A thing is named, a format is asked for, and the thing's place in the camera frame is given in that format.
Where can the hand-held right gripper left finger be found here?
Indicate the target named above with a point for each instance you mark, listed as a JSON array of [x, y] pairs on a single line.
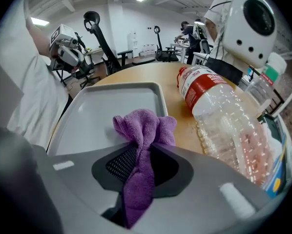
[[72, 184]]

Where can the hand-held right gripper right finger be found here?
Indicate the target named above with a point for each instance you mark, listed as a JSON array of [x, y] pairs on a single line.
[[204, 194]]

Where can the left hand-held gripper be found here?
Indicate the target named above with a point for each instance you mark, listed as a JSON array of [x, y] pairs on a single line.
[[65, 49]]

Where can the grey tray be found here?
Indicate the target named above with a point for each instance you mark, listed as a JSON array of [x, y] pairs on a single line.
[[104, 111]]

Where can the purple cloth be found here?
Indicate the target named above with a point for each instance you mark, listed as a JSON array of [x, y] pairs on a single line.
[[142, 130]]

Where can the person's left forearm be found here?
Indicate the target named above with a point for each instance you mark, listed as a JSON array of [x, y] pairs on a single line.
[[37, 36]]

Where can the black office chair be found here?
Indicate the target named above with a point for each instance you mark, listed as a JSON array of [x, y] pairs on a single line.
[[163, 50], [104, 47]]

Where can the person's white shirt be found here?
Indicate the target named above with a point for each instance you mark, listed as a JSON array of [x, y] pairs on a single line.
[[26, 86]]

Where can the white water dispenser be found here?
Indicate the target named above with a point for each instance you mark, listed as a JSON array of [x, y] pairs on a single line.
[[132, 44]]

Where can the clear plastic bottle red label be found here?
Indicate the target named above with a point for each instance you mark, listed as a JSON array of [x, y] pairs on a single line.
[[224, 121]]

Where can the blue and white box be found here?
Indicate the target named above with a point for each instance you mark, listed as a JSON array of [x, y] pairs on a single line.
[[279, 160]]

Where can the white desk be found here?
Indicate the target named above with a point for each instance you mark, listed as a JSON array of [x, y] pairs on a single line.
[[182, 49]]

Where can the clear plastic bottle green label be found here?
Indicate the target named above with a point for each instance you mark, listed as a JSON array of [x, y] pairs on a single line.
[[263, 82]]

